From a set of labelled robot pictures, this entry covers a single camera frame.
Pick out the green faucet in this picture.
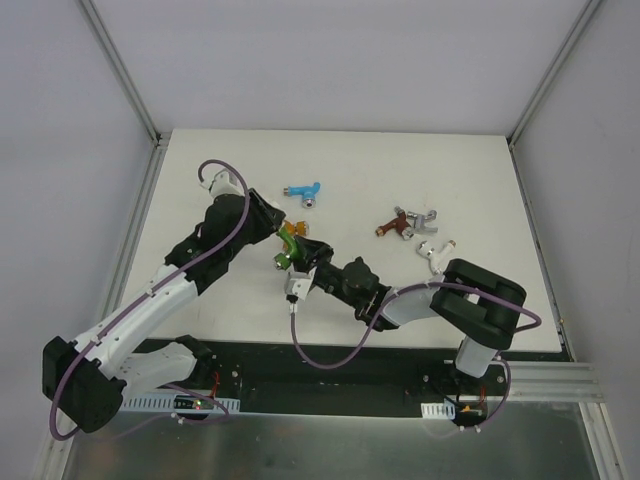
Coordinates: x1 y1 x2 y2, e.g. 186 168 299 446
274 227 301 270

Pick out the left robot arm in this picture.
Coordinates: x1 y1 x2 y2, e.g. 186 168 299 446
42 190 286 440

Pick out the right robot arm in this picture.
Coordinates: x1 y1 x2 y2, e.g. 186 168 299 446
278 236 527 395

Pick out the yellow faucet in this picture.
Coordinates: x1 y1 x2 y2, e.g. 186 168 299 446
284 220 309 237

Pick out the blue faucet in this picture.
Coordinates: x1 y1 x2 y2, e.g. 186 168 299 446
283 182 321 209

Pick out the brown faucet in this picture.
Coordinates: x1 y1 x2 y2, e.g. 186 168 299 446
375 206 414 241

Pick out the chrome silver faucet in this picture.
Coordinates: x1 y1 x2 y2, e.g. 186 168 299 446
406 210 438 235

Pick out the white faucet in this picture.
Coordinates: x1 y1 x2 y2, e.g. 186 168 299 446
416 240 457 275

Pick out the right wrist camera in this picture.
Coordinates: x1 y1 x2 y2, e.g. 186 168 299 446
284 271 314 303

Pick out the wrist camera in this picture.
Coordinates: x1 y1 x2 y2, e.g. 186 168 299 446
208 169 244 198
284 271 314 303

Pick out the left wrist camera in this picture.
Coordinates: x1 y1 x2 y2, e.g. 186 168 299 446
208 169 244 198

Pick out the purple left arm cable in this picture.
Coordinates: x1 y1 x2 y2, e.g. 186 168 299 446
48 158 251 442

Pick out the aluminium frame post left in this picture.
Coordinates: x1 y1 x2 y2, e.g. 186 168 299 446
74 0 171 146

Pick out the aluminium frame post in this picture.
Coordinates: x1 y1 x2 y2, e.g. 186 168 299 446
505 0 609 146
74 0 171 146

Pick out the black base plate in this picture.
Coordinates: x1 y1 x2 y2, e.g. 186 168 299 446
153 338 511 415

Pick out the white cable duct right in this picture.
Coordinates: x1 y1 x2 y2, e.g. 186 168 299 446
420 402 456 421

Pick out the white cable duct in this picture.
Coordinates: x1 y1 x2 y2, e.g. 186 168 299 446
420 402 456 421
120 392 240 414

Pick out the white cable duct left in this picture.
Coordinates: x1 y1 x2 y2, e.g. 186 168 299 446
120 392 240 414

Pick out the aluminium frame post right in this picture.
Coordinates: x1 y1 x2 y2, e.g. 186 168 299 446
505 0 609 146

